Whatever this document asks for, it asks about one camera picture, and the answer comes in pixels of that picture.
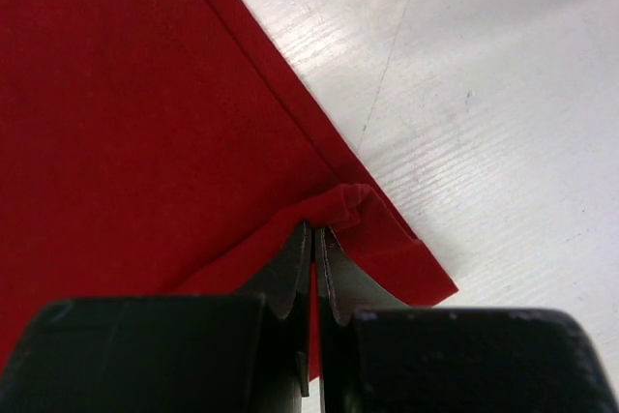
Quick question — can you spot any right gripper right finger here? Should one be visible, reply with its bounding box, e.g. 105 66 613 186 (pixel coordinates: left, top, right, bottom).
314 227 410 326

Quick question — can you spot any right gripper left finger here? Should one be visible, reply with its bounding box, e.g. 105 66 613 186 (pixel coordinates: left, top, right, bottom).
234 221 312 398

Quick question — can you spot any dark red t-shirt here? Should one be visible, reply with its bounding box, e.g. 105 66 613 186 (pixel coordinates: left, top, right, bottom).
1 0 457 359

